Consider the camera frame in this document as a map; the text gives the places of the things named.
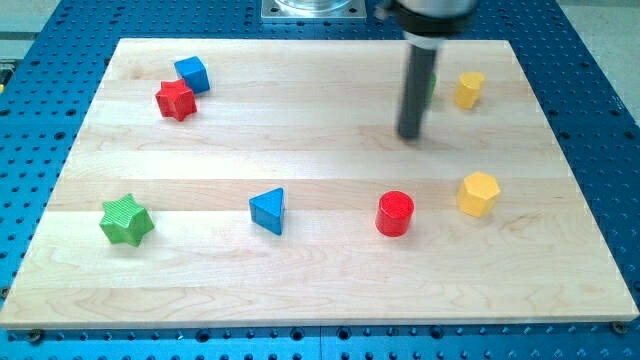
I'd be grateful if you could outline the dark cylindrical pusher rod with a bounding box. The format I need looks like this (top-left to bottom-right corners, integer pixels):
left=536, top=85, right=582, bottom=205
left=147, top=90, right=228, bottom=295
left=396, top=32, right=442, bottom=140

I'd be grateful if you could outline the yellow hexagon block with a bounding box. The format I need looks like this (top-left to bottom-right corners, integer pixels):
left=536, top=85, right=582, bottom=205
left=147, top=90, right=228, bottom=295
left=456, top=172, right=501, bottom=217

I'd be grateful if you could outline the robot arm silver black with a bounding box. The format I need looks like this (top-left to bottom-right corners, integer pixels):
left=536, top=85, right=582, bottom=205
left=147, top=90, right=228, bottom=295
left=375, top=0, right=478, bottom=140

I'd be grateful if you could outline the green block behind pusher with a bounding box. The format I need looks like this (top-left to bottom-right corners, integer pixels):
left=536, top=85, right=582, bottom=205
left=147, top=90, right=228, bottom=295
left=428, top=73, right=437, bottom=102

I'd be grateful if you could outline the yellow heart block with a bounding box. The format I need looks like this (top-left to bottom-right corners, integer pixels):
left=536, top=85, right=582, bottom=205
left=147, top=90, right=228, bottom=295
left=454, top=72, right=486, bottom=110

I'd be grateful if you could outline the wooden board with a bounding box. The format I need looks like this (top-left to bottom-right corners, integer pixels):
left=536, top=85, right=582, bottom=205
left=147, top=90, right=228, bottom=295
left=1, top=38, right=638, bottom=330

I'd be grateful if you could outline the red cylinder block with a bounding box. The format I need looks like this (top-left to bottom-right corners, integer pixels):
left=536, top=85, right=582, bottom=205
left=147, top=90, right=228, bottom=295
left=375, top=190, right=415, bottom=237

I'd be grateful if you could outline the blue perforated metal table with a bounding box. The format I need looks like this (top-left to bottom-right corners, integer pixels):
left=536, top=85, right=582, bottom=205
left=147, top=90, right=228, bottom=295
left=1, top=0, right=639, bottom=359

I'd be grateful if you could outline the blue triangle block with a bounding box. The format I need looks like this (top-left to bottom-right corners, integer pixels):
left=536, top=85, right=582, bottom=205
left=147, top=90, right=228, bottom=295
left=249, top=188, right=285, bottom=235

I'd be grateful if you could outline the blue cube block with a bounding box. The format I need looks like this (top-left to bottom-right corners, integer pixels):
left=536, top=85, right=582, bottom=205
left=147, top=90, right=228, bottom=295
left=174, top=56, right=210, bottom=94

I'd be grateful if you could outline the red star block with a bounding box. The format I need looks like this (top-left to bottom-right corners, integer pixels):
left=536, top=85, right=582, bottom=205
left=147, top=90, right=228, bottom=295
left=155, top=79, right=197, bottom=121

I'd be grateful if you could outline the green star block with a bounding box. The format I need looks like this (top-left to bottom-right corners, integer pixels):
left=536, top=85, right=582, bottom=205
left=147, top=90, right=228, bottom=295
left=99, top=193, right=155, bottom=247

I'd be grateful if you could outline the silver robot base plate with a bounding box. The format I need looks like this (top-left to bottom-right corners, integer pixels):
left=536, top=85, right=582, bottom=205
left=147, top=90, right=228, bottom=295
left=261, top=0, right=367, bottom=21

